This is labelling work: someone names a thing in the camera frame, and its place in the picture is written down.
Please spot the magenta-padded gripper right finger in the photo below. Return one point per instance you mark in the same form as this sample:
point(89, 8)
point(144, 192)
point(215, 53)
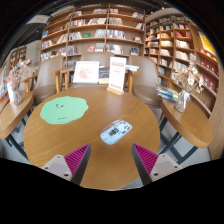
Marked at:
point(146, 158)

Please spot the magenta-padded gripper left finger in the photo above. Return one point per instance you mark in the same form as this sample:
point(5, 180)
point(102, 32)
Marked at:
point(76, 158)

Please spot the transparent blue computer mouse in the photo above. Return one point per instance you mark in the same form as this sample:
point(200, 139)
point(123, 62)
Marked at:
point(115, 132)

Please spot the green blob-shaped mouse pad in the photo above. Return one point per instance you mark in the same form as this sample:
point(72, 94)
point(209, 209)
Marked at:
point(63, 110)

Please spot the round wooden side table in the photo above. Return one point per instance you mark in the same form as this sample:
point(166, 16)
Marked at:
point(13, 115)
point(188, 125)

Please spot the colourful book pile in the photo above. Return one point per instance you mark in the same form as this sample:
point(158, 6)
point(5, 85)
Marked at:
point(167, 93)

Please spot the glass vase with dried flowers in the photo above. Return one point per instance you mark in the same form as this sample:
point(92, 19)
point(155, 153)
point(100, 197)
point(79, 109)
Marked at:
point(16, 95)
point(182, 100)

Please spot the beige padded wooden armchair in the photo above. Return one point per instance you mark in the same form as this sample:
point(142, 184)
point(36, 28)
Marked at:
point(46, 78)
point(145, 80)
point(100, 56)

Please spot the white framed picture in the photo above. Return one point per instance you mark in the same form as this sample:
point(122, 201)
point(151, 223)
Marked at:
point(86, 72)

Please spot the dark book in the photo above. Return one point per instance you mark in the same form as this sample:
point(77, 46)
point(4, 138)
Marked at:
point(104, 75)

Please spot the white sign on wooden base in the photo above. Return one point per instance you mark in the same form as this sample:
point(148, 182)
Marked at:
point(117, 75)

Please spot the small distant bookshelf unit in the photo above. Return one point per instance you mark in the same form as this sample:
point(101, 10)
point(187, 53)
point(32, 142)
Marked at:
point(18, 56)

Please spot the curved wooden bookshelf unit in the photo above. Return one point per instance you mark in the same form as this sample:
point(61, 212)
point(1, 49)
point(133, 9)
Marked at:
point(176, 43)

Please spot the wide wooden bookshelf unit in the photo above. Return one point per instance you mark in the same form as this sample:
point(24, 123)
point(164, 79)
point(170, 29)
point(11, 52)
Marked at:
point(100, 33)

